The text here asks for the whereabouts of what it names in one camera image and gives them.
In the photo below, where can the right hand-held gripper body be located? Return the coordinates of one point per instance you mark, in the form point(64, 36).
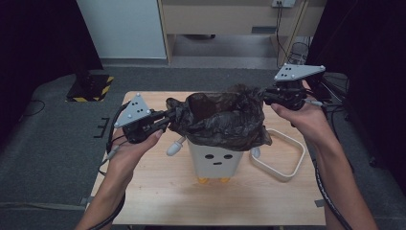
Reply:
point(292, 96)

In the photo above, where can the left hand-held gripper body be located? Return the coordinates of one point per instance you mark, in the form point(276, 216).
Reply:
point(135, 111)

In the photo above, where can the black plastic trash bag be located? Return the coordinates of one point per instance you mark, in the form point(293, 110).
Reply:
point(223, 121)

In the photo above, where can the white trash bin with face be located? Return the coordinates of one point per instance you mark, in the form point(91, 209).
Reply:
point(215, 163)

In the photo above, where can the person's right hand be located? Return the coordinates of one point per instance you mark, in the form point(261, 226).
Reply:
point(308, 123)

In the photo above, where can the person's left hand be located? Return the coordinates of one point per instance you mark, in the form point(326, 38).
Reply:
point(124, 159)

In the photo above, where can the grey desk label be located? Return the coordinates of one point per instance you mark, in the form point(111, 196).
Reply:
point(263, 30)

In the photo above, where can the white cabinet panel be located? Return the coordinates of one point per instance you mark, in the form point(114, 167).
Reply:
point(124, 28)

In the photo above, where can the wooden desk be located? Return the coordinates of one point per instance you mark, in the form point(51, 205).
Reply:
point(223, 19)

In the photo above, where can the white power socket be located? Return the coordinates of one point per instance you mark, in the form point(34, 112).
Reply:
point(284, 3)

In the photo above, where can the black curtain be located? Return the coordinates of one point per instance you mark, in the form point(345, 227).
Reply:
point(35, 54)
point(376, 64)

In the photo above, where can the grey tape piece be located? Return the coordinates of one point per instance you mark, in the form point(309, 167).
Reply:
point(84, 200)
point(320, 203)

